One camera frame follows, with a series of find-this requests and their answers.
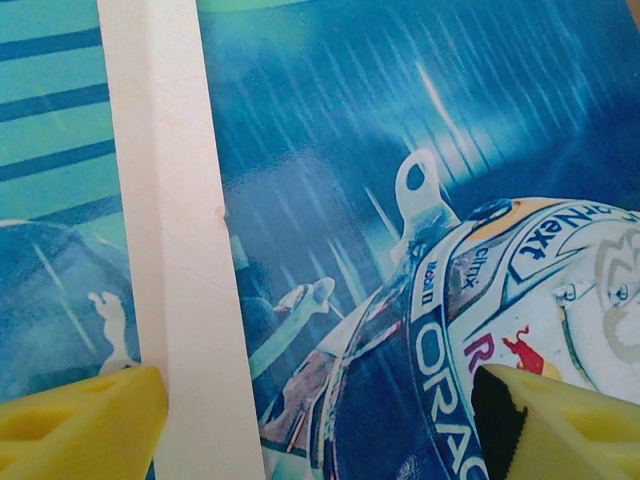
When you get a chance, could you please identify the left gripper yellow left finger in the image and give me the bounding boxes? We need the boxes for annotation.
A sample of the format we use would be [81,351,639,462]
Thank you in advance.
[0,364,169,480]

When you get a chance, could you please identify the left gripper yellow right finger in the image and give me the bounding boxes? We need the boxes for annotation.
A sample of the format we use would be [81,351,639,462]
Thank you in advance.
[472,363,640,480]

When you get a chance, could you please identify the blue racing helmet photo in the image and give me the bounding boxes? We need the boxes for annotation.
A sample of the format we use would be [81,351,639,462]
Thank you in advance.
[0,0,640,480]

